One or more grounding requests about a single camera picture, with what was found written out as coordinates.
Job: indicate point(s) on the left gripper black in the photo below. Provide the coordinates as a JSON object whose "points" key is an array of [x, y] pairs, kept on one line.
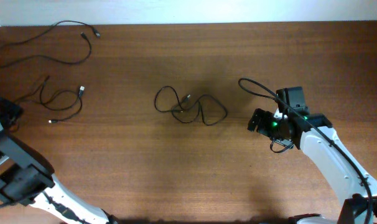
{"points": [[13, 110]]}

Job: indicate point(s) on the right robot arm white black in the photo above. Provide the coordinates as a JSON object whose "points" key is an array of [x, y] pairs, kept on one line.
{"points": [[292, 125]]}

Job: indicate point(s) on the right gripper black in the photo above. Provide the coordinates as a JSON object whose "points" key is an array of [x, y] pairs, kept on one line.
{"points": [[262, 127]]}

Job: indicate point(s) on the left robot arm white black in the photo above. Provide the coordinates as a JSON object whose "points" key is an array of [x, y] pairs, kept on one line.
{"points": [[27, 178]]}

